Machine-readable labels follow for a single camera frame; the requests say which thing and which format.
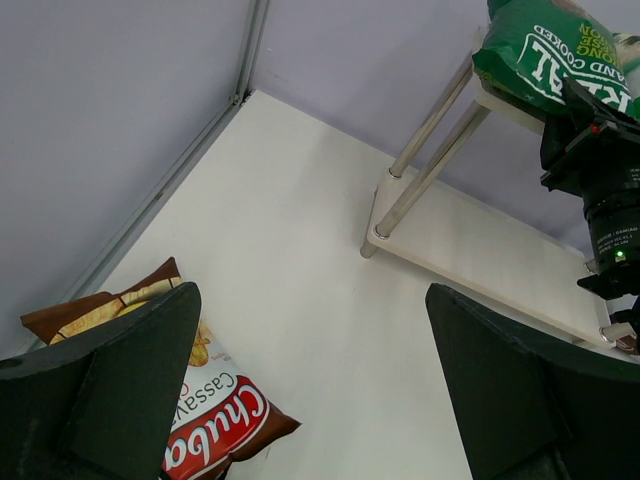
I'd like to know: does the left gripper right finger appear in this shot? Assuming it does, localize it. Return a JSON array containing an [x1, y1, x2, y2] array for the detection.
[[425, 284, 639, 479]]

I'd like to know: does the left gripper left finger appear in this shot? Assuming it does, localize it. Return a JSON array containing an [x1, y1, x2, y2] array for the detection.
[[1, 282, 201, 479]]

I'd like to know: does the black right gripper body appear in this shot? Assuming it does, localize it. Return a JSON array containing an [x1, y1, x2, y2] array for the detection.
[[540, 119, 639, 275]]

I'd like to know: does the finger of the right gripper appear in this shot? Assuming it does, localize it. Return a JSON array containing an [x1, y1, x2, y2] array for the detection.
[[562, 77, 625, 129]]

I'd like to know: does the dark green REAL chips bag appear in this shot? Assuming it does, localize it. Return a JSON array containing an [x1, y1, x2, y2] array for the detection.
[[472, 0, 639, 117]]

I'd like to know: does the brown Chuba bag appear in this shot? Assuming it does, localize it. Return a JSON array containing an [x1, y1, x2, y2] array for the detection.
[[21, 258, 301, 479]]

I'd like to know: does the white two-tier shelf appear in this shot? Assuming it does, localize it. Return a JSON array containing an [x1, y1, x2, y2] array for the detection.
[[360, 56, 633, 348]]

